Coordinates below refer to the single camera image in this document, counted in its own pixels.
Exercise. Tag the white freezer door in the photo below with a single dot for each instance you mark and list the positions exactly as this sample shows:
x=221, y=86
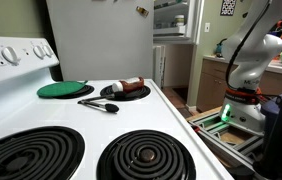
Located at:
x=167, y=31

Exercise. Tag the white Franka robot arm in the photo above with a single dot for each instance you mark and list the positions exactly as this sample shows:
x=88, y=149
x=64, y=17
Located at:
x=247, y=116

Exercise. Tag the white fridge door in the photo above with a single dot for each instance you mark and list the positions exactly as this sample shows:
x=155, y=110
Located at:
x=158, y=66

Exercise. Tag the white electric stove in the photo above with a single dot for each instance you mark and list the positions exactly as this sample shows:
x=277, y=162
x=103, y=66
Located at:
x=81, y=116

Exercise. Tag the white refrigerator cabinet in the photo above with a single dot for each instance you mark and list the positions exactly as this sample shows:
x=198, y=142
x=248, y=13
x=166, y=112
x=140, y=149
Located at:
x=97, y=40

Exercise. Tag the white stove knob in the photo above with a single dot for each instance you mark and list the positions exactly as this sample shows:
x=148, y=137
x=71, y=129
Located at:
x=10, y=55
x=38, y=51
x=48, y=50

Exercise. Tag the black coil burner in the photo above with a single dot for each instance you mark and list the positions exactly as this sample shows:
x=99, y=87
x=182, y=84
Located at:
x=81, y=92
x=146, y=156
x=21, y=156
x=137, y=94

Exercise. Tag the brown bottle on plate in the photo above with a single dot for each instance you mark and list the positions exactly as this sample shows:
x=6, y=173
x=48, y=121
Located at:
x=129, y=85

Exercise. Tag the black kitchen tongs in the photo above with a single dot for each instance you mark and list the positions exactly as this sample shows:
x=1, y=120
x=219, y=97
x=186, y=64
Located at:
x=97, y=105

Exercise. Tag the wooden kitchen cabinet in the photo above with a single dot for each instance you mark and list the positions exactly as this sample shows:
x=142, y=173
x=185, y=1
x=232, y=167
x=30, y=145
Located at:
x=211, y=83

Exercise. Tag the white lidded green jar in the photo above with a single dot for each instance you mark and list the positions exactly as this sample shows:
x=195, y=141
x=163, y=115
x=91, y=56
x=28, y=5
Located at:
x=179, y=20

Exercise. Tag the teal kettle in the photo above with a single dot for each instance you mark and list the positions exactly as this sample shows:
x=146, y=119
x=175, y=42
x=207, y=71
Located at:
x=219, y=48

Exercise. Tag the dark blue plastic bin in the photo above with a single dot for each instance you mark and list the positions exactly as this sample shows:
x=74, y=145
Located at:
x=274, y=110

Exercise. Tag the white light switch plate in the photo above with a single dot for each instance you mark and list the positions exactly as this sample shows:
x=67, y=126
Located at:
x=207, y=27

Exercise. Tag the aluminium profile frame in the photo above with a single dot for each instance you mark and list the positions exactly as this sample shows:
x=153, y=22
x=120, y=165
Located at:
x=221, y=135

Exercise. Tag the black white patterned wall art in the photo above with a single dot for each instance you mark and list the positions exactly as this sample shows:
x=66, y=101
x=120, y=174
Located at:
x=228, y=6

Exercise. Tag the black camera stand pole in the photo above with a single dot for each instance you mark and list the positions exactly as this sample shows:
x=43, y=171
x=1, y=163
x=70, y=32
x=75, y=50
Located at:
x=281, y=133

